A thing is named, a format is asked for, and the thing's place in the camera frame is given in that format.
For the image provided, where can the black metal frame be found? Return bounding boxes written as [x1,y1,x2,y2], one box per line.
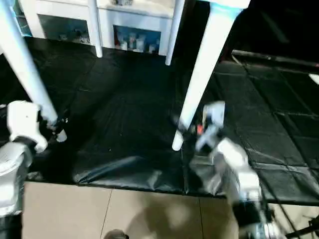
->
[288,219,319,239]

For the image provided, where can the white cabinet with glass doors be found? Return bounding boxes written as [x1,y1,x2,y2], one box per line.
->
[19,0,181,56]

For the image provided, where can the teal plastic tube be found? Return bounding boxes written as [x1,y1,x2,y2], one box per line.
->
[13,0,31,37]

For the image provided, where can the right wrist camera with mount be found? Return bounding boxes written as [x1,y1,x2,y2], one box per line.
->
[201,101,227,136]

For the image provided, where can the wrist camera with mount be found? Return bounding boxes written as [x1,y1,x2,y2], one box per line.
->
[201,101,227,136]
[7,100,49,153]

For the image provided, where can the black flat bar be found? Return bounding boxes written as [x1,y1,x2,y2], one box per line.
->
[231,50,319,68]

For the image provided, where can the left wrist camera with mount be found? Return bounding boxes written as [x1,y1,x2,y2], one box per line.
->
[7,100,49,153]

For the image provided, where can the white plastic table leg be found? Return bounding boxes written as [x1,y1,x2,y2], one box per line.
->
[87,0,104,58]
[164,0,186,66]
[171,4,246,152]
[0,0,67,143]

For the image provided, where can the black work mat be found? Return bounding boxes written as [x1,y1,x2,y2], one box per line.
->
[0,37,319,206]

